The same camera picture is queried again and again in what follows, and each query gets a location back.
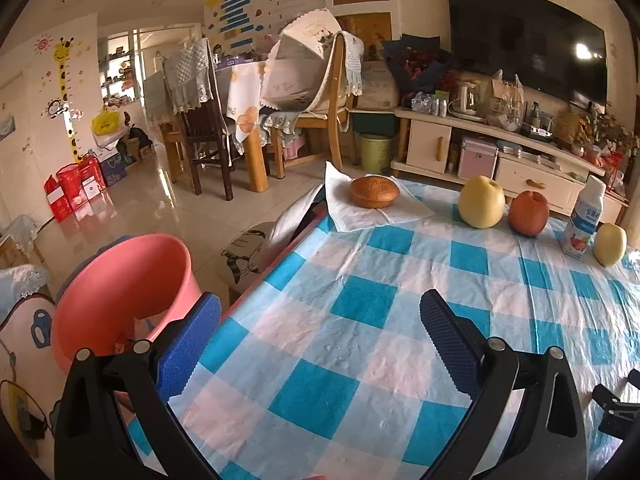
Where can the white paper napkin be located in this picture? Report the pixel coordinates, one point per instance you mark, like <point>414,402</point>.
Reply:
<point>348,217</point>

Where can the black television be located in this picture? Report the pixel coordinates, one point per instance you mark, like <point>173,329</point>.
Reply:
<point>549,48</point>

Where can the white TV cabinet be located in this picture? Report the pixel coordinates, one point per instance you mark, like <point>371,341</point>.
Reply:
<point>429,146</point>

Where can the red orange apple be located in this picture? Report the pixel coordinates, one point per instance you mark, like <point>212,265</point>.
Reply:
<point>529,213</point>

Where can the green waste basket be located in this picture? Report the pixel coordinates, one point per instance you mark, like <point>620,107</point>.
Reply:
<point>375,153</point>

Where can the yellow pear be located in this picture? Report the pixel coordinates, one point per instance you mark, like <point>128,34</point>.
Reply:
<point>481,202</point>
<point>610,244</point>

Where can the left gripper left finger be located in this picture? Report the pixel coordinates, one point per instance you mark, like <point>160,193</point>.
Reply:
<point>91,437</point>

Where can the yellow plastic bag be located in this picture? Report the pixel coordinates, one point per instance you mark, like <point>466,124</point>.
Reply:
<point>107,122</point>

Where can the electric kettle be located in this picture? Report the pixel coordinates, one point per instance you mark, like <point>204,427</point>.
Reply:
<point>466,99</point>

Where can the dark wooden chair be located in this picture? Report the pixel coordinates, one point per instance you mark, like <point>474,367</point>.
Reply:
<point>191,83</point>

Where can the wooden chair with covers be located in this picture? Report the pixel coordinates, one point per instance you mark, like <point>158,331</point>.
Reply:
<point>312,75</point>

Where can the cartoon print stool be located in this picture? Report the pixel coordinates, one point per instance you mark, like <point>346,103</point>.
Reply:
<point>238,264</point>

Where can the pink storage box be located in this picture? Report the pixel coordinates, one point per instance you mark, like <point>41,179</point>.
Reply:
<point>477,158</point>

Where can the white Ambrosial yogurt bottle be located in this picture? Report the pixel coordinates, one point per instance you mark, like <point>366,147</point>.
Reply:
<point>584,219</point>

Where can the yellow pear right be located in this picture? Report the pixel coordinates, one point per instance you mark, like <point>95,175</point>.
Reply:
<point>610,244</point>

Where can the giraffe height wall sticker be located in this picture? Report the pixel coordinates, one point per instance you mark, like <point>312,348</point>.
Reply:
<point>61,106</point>

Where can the dark flower bouquet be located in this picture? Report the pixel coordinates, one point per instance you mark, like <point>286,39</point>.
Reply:
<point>416,63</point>

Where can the red gift boxes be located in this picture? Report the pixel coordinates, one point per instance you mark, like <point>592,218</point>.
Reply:
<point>73,186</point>

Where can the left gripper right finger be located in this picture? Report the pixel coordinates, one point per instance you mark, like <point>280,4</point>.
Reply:
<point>547,439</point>

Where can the yellow pear left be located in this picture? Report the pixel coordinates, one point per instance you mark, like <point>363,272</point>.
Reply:
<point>481,202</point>

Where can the pink plastic trash bin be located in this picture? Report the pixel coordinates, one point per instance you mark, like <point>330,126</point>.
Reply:
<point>146,276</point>

